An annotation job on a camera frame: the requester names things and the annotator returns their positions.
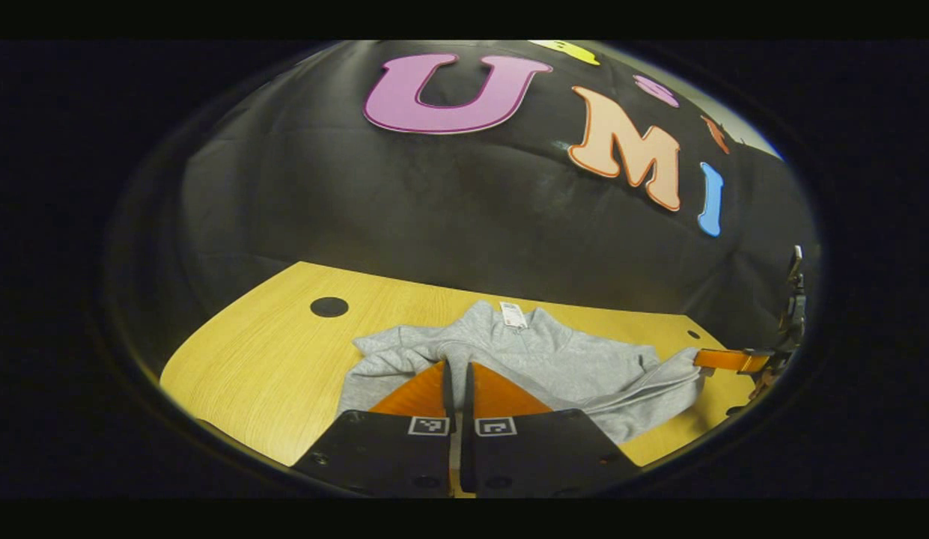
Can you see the black backdrop cloth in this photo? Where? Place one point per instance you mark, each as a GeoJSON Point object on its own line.
{"type": "Point", "coordinates": [471, 209]}

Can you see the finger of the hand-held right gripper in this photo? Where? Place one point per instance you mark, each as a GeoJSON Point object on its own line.
{"type": "Point", "coordinates": [730, 361]}

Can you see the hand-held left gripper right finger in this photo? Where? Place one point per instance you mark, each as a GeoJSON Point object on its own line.
{"type": "Point", "coordinates": [468, 397]}

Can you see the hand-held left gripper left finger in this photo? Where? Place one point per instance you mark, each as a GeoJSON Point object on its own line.
{"type": "Point", "coordinates": [448, 397]}

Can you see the grey sweatshirt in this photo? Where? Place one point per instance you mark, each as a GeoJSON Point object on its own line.
{"type": "Point", "coordinates": [569, 359]}

